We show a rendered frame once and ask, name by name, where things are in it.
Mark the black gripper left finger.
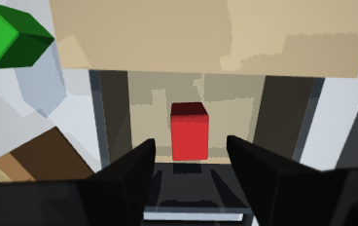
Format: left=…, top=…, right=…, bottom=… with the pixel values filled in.
left=0, top=138, right=156, bottom=226

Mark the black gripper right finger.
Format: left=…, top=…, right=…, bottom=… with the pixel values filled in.
left=227, top=135, right=358, bottom=226

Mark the green block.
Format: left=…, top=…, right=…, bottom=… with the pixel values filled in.
left=0, top=5, right=54, bottom=69

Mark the red block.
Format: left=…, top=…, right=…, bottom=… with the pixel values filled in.
left=170, top=102, right=209, bottom=161

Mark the brown cardboard box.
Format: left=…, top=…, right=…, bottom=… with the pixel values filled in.
left=0, top=126, right=95, bottom=182

